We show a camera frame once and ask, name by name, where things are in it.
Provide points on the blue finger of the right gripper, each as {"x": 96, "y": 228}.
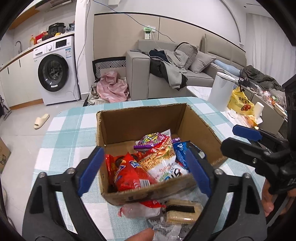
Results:
{"x": 247, "y": 133}
{"x": 245, "y": 153}

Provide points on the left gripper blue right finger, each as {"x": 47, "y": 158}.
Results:
{"x": 214, "y": 184}

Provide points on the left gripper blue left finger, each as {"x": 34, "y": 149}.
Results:
{"x": 76, "y": 184}

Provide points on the clear wafer biscuit pack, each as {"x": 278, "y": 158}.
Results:
{"x": 182, "y": 212}

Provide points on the red orange chip bag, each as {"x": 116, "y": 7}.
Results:
{"x": 125, "y": 173}

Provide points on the blue cookie packet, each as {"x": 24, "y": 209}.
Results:
{"x": 180, "y": 166}

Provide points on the white red noodle snack bag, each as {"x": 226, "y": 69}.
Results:
{"x": 158, "y": 162}

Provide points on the white grey printed snack bag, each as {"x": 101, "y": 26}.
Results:
{"x": 164, "y": 231}

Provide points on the white red balloon gum bag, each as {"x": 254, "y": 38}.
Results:
{"x": 146, "y": 209}

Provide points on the purple grape candy bag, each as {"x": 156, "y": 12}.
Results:
{"x": 155, "y": 140}

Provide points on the person's right hand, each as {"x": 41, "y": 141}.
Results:
{"x": 267, "y": 199}

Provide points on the person's left hand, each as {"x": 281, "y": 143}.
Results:
{"x": 145, "y": 235}

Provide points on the white paper cup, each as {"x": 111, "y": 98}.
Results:
{"x": 258, "y": 109}

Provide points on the yellow plastic bag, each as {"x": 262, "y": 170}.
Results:
{"x": 240, "y": 103}

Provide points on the white cylindrical bin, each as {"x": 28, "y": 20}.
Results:
{"x": 221, "y": 91}

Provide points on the brown SF cardboard box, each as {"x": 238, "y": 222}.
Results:
{"x": 118, "y": 130}

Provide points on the beige slipper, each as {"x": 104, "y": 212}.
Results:
{"x": 40, "y": 121}

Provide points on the small cardboard box on floor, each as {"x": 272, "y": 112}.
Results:
{"x": 4, "y": 155}

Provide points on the grey sofa cushion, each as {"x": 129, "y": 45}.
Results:
{"x": 201, "y": 62}

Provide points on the pink cloth pile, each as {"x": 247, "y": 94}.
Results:
{"x": 110, "y": 88}

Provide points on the pile of clothes on sofa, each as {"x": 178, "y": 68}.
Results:
{"x": 169, "y": 65}

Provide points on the grey fabric sofa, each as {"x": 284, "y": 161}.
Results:
{"x": 144, "y": 85}

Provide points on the white kitchen cabinets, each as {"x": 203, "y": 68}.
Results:
{"x": 19, "y": 81}

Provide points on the black patterned chair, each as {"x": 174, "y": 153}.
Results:
{"x": 104, "y": 65}

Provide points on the white front-load washing machine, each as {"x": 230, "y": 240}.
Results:
{"x": 55, "y": 64}

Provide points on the wall socket with charger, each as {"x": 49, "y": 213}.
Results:
{"x": 149, "y": 32}

